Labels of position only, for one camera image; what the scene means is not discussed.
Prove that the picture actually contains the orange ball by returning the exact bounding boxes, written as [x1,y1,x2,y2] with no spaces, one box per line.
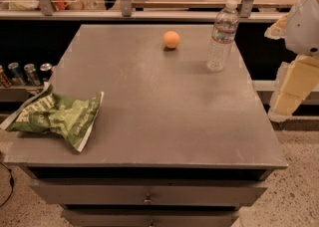
[162,31,180,49]

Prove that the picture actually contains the upper grey drawer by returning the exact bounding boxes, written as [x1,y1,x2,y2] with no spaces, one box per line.
[31,179,266,207]

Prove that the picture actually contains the silver drink can middle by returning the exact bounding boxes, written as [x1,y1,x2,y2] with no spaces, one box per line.
[24,64,41,86]

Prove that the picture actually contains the silver drink can right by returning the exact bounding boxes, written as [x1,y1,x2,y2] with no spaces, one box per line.
[40,63,53,82]

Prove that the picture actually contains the black cable on floor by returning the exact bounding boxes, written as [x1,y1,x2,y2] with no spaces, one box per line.
[0,160,16,208]

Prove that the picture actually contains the lower grey drawer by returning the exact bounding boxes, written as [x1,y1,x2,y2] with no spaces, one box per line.
[62,209,238,227]

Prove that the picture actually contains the grey drawer cabinet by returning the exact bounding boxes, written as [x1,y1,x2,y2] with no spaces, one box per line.
[5,25,286,214]

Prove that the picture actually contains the clear plastic water bottle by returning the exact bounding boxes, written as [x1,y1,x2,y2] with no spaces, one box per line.
[206,0,239,72]

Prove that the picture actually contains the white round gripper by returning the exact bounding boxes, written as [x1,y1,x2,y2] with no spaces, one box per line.
[264,0,319,122]

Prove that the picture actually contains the grey drawer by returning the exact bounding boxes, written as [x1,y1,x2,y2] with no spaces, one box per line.
[31,179,266,207]
[62,209,238,227]

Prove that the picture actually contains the green jalapeno chip bag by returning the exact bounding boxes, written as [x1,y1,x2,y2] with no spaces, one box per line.
[0,82,104,152]

